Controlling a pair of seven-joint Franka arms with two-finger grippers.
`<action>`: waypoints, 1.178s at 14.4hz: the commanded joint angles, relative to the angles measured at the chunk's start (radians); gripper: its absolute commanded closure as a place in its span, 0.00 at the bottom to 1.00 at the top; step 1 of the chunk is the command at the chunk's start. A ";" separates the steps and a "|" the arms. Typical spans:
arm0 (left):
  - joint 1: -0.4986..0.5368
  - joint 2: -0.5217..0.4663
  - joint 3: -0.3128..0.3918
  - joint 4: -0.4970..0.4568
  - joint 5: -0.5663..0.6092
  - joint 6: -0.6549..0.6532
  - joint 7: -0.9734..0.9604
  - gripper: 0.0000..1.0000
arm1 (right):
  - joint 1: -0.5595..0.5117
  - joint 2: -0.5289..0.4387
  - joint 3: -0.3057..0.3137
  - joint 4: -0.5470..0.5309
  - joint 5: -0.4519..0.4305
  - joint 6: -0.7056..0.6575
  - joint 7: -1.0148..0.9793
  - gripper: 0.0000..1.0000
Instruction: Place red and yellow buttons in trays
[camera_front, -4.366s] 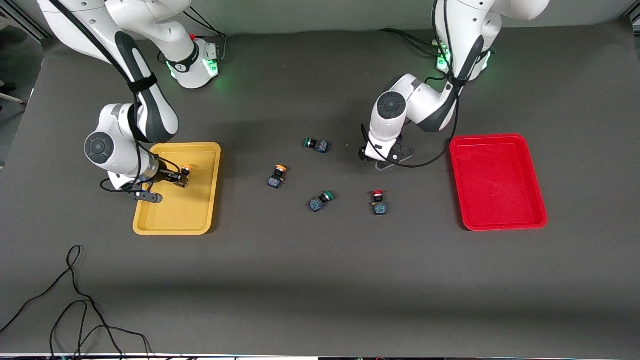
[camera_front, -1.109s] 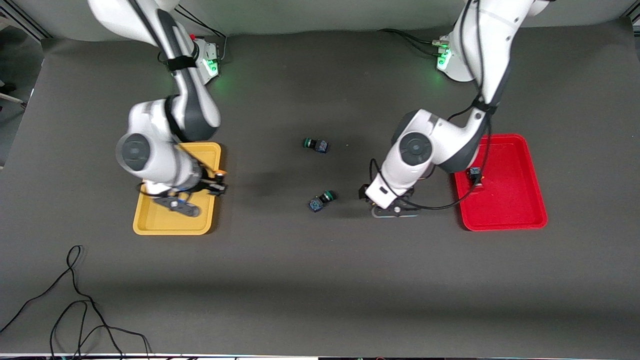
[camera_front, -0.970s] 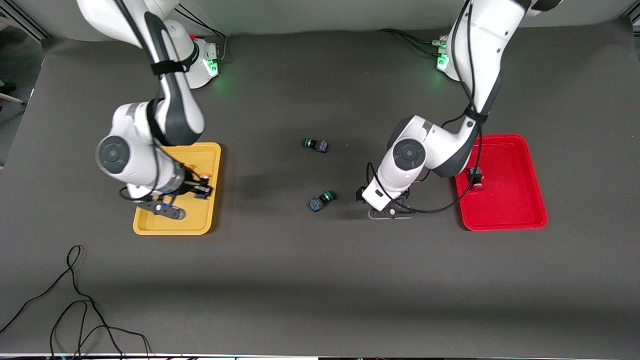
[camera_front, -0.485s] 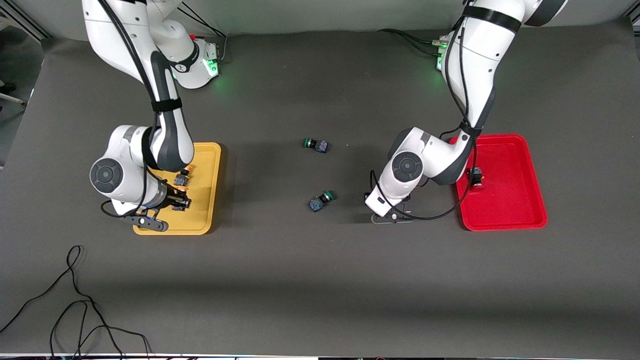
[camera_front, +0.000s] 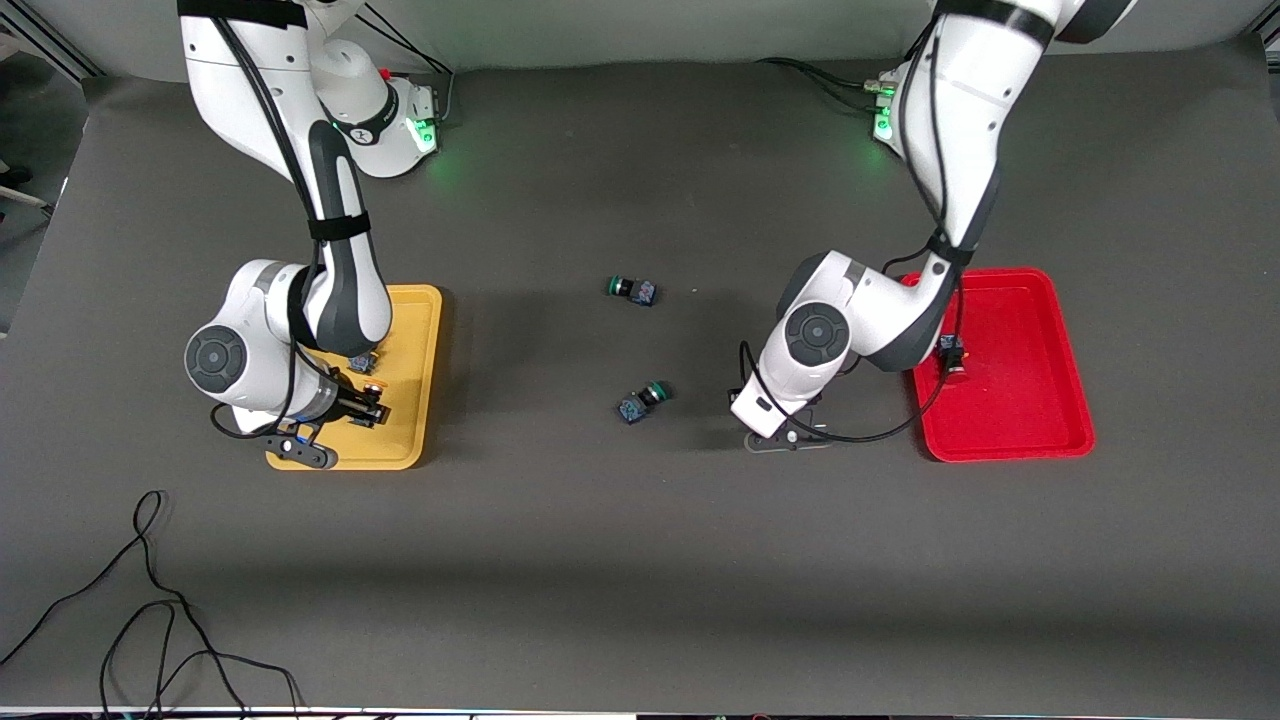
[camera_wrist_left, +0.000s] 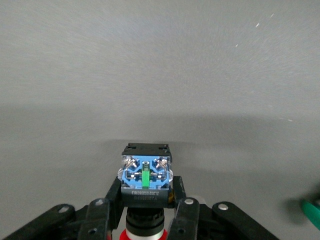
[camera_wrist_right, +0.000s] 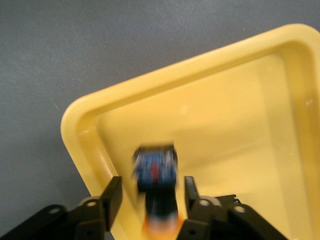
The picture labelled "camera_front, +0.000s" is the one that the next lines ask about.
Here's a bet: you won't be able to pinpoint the yellow plastic tray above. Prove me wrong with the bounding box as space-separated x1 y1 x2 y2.
265 284 444 471

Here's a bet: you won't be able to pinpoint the red plastic tray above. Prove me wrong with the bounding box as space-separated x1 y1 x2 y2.
897 267 1097 463

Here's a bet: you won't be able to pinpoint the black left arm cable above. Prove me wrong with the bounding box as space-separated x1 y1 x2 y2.
738 20 969 446

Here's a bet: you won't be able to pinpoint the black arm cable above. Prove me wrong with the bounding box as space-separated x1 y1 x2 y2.
208 15 326 441
738 20 969 446

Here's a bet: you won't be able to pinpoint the loose black cable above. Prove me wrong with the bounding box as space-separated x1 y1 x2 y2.
0 490 301 719

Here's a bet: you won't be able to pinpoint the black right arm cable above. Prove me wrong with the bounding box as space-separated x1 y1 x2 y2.
208 15 326 441

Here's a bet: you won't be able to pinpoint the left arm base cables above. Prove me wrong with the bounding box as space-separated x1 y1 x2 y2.
757 55 901 113

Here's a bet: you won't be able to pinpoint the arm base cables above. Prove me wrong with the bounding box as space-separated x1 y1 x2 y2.
757 55 901 113
360 5 457 123

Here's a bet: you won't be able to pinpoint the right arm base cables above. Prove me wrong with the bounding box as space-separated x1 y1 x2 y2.
360 5 457 123

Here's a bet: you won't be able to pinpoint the aluminium frame bar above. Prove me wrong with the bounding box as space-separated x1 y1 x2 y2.
0 22 106 83

